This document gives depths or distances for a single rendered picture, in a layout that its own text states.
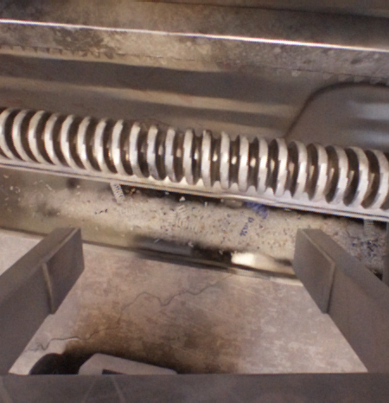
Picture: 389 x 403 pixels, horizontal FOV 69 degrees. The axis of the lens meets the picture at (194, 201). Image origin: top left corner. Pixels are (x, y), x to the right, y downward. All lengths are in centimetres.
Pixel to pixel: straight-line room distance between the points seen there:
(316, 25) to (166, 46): 8
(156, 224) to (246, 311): 51
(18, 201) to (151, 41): 50
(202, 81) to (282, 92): 7
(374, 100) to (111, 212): 43
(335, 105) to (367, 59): 8
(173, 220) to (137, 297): 51
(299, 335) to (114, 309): 57
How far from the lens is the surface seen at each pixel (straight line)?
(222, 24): 18
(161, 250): 52
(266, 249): 51
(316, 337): 100
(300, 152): 19
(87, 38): 21
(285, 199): 25
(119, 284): 98
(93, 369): 92
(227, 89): 27
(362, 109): 28
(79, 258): 17
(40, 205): 61
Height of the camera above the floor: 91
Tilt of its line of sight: 81 degrees down
